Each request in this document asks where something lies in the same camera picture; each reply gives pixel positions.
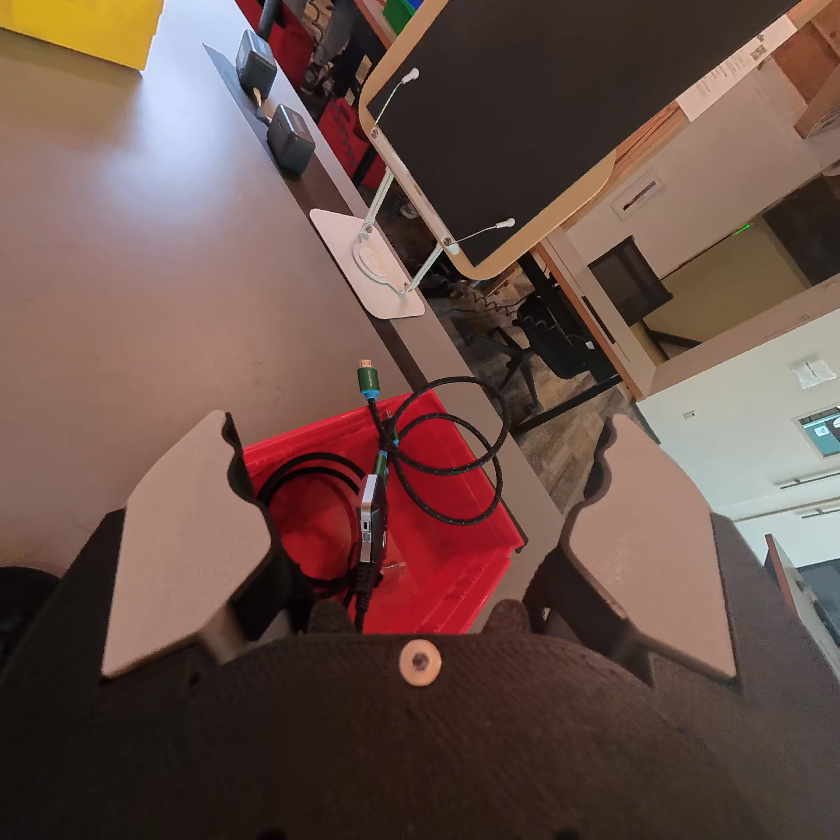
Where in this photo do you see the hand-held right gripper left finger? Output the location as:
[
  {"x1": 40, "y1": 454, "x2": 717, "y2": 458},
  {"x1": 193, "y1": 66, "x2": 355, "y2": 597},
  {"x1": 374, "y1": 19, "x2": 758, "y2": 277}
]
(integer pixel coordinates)
[{"x1": 100, "y1": 410, "x2": 316, "y2": 680}]

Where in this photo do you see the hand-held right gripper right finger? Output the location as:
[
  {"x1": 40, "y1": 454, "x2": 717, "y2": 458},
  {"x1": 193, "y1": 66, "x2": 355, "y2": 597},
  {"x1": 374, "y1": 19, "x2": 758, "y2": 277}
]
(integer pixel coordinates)
[{"x1": 521, "y1": 413, "x2": 739, "y2": 681}]

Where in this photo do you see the grey adapter hub with cable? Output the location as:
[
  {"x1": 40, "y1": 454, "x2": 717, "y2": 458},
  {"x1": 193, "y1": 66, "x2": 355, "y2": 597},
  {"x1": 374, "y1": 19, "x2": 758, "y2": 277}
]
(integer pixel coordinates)
[{"x1": 255, "y1": 451, "x2": 391, "y2": 634}]

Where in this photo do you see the red plastic bin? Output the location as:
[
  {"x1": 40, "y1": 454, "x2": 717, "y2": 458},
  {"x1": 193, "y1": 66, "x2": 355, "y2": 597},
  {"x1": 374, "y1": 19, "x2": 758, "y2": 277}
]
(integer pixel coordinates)
[{"x1": 239, "y1": 387, "x2": 527, "y2": 636}]

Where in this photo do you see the green-plug braided hdmi cable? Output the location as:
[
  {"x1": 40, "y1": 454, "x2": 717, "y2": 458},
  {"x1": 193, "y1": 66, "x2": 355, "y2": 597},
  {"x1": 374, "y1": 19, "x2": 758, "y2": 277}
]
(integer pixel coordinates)
[{"x1": 356, "y1": 357, "x2": 511, "y2": 526}]

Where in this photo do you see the yellow plastic bin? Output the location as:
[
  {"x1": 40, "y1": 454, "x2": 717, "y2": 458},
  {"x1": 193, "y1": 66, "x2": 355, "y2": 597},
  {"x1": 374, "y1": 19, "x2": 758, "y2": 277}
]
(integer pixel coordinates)
[{"x1": 0, "y1": 0, "x2": 165, "y2": 72}]

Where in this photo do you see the black office chair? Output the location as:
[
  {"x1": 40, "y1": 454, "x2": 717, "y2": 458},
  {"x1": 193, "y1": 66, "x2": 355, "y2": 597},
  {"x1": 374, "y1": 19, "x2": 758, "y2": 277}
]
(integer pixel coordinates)
[{"x1": 467, "y1": 293, "x2": 608, "y2": 411}]

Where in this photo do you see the white paper notice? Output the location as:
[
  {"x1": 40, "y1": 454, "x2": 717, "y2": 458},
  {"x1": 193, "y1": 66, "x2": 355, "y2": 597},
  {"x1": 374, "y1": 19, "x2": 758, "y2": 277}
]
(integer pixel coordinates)
[{"x1": 787, "y1": 354, "x2": 839, "y2": 391}]

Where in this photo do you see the grey cube adapter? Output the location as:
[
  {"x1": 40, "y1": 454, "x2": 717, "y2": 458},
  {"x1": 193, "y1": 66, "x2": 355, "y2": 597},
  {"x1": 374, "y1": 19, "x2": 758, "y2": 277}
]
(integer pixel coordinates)
[
  {"x1": 265, "y1": 103, "x2": 318, "y2": 179},
  {"x1": 234, "y1": 28, "x2": 280, "y2": 98}
]

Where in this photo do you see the black board with wooden rim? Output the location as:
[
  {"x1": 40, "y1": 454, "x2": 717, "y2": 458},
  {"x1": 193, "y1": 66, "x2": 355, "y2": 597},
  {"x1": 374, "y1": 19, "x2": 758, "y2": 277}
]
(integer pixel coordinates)
[{"x1": 357, "y1": 0, "x2": 807, "y2": 283}]

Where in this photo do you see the white paper label with code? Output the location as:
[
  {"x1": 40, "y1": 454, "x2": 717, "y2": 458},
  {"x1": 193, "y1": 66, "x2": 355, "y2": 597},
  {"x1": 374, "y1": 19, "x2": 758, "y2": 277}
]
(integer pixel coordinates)
[{"x1": 676, "y1": 13, "x2": 800, "y2": 122}]

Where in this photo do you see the white framed wall sign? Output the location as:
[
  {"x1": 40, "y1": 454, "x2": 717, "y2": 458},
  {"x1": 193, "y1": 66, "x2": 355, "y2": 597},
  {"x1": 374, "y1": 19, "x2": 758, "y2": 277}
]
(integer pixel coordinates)
[{"x1": 610, "y1": 171, "x2": 666, "y2": 221}]

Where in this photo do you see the white clip with thin wire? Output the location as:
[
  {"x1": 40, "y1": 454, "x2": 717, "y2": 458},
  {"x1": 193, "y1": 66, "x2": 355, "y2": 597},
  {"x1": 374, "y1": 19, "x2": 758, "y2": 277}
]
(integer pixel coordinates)
[
  {"x1": 371, "y1": 67, "x2": 421, "y2": 129},
  {"x1": 444, "y1": 218, "x2": 517, "y2": 253}
]

